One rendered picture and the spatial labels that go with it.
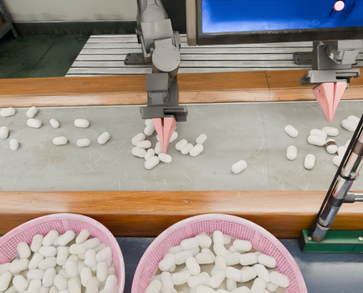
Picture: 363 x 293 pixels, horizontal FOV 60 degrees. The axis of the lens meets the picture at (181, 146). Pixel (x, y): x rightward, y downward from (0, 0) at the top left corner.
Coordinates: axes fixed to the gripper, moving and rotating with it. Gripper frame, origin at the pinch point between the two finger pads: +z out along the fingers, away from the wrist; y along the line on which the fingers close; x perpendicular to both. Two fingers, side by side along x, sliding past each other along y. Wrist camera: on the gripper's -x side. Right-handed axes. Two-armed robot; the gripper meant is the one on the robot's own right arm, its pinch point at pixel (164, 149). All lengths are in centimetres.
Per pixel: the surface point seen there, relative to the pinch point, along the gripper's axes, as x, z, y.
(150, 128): 4.6, -5.4, -4.0
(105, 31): 194, -117, -80
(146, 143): 1.5, -1.3, -4.5
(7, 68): 161, -75, -149
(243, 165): -2.7, 3.9, 17.0
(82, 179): -3.0, 6.7, -17.6
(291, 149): 0.0, 0.4, 27.7
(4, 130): 4.5, -5.3, -41.2
